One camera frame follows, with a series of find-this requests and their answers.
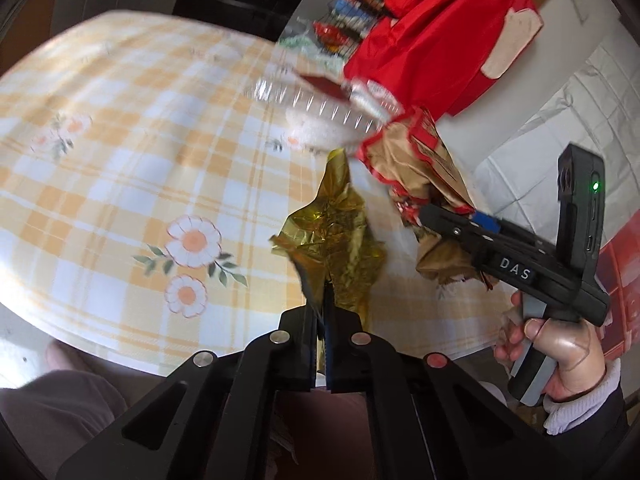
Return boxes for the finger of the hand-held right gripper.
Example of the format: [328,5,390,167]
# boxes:
[471,212,503,235]
[419,204,501,261]

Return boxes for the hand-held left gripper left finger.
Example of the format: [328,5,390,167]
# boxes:
[55,280,328,480]

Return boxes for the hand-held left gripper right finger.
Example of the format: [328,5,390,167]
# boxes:
[326,282,591,480]

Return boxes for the brown red paper wrapper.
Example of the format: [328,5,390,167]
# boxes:
[357,107,501,293]

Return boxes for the gold foil wrapper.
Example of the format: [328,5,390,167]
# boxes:
[270,149,388,328]

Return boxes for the person's right forearm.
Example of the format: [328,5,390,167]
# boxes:
[542,359,632,437]

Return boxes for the person's right hand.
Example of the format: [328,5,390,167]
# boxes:
[494,292,608,402]

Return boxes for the red plastic crate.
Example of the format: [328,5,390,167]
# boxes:
[597,242,640,361]

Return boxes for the clear plastic food container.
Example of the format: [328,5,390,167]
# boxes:
[250,72,406,151]

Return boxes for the red hanging cloth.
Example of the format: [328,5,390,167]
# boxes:
[342,0,546,121]

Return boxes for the pile of plastic bags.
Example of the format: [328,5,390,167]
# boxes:
[277,17,351,68]

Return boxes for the person's leg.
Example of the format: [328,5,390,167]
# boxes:
[0,340,376,480]

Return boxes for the table with yellow checkered cloth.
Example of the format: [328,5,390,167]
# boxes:
[0,10,511,378]

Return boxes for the wire rack with snacks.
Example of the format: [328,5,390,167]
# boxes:
[310,0,401,61]

